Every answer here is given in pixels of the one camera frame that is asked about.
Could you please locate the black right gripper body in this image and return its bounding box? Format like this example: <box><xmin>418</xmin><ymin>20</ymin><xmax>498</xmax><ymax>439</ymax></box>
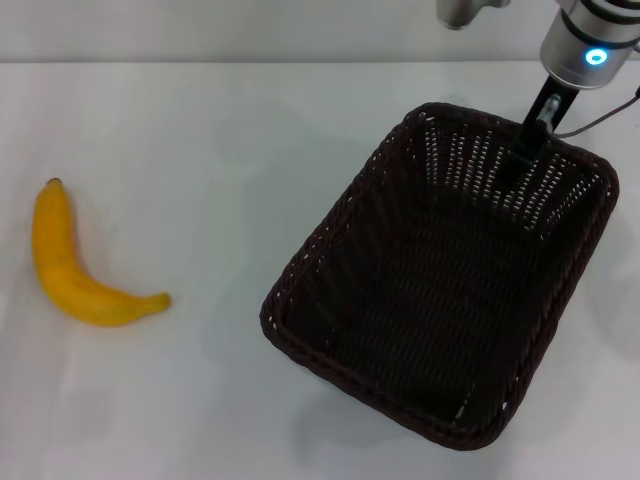
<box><xmin>514</xmin><ymin>76</ymin><xmax>577</xmax><ymax>151</ymax></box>

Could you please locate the dark woven plastic basket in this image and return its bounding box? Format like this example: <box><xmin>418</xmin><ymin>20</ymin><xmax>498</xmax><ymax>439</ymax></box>
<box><xmin>258</xmin><ymin>101</ymin><xmax>620</xmax><ymax>452</ymax></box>

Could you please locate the yellow banana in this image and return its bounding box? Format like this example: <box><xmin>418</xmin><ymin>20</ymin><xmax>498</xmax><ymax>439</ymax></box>
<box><xmin>31</xmin><ymin>178</ymin><xmax>173</xmax><ymax>329</ymax></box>

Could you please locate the thin dark gripper cable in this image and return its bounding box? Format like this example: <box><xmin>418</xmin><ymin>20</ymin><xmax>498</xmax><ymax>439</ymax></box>
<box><xmin>553</xmin><ymin>85</ymin><xmax>640</xmax><ymax>138</ymax></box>

